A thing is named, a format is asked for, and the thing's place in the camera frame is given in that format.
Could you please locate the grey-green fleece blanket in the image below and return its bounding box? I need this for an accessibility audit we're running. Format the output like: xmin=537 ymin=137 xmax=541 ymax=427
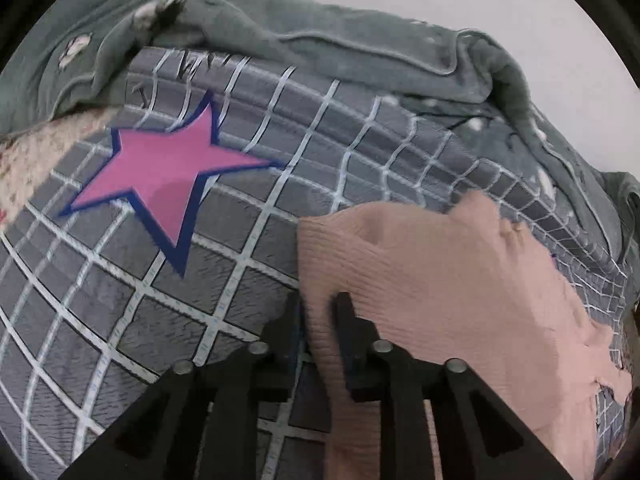
xmin=0 ymin=0 xmax=640 ymax=266

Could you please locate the grey checked star blanket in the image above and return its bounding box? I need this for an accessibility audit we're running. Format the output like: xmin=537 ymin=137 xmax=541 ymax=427
xmin=1 ymin=48 xmax=629 ymax=479

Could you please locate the floral bed sheet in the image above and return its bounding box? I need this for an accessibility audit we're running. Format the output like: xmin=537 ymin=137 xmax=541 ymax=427
xmin=0 ymin=107 xmax=117 ymax=230

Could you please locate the pink knitted garment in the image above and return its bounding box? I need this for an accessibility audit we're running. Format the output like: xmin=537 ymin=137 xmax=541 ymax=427
xmin=297 ymin=191 xmax=632 ymax=479

